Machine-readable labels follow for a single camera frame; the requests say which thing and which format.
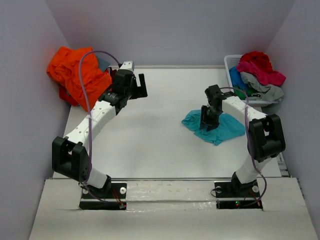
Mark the magenta t shirt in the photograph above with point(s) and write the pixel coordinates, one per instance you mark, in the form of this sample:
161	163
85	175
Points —
264	78

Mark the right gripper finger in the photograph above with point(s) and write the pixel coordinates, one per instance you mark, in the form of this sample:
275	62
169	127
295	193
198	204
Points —
212	123
203	121

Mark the teal t shirt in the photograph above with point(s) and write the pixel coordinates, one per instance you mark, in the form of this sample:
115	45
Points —
229	128

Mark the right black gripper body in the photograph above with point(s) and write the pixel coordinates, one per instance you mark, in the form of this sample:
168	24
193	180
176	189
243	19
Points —
209	109

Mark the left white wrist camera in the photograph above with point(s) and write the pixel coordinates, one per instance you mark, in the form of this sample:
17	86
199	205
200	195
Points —
127	65

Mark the green garment in basket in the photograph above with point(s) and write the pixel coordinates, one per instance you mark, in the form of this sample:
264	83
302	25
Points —
250	92

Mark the dark red folded shirt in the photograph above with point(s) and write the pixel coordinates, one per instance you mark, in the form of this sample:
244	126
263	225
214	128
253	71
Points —
112	72

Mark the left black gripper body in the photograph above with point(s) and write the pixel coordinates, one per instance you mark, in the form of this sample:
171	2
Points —
129	90

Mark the blue t shirt in basket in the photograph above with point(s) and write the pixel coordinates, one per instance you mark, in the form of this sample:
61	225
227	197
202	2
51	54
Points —
236	79

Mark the grey t shirt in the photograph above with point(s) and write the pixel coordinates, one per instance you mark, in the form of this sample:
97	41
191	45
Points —
268	92

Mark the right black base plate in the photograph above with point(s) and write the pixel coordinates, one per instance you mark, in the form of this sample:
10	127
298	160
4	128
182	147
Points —
229	199

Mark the orange t shirt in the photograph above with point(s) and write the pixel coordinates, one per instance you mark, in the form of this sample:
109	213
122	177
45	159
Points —
64	70

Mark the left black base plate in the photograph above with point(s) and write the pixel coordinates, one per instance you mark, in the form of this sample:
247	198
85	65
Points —
113	200

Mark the white plastic laundry basket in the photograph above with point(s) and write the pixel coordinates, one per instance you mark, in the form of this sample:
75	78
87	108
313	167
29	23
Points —
231	61

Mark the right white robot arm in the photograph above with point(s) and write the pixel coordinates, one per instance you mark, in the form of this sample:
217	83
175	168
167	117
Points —
265	137

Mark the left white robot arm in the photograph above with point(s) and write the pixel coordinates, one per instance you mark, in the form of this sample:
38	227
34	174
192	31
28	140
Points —
72	154

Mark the red t shirt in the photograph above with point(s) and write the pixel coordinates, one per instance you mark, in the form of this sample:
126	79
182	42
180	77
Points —
260	59

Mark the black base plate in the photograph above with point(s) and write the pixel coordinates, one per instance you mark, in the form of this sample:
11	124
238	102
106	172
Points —
229	199
113	200

